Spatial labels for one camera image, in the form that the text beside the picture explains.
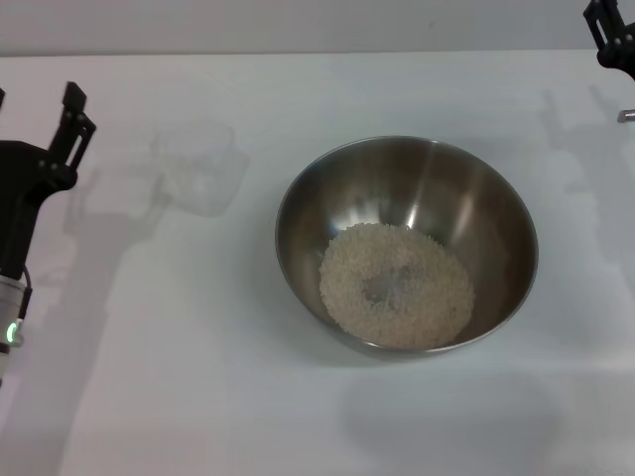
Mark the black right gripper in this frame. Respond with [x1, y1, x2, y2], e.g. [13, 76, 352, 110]
[582, 0, 635, 81]

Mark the clear plastic measuring cup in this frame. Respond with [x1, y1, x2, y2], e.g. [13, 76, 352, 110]
[148, 126, 251, 220]

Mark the stainless steel mixing bowl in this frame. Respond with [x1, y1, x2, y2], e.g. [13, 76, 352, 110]
[274, 134, 540, 362]

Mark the left gripper cable with plugs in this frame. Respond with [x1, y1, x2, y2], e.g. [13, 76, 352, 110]
[10, 267, 34, 349]

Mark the uncooked white rice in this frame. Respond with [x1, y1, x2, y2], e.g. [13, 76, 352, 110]
[318, 223, 476, 349]

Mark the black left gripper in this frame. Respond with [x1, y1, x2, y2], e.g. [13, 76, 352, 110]
[0, 81, 97, 284]

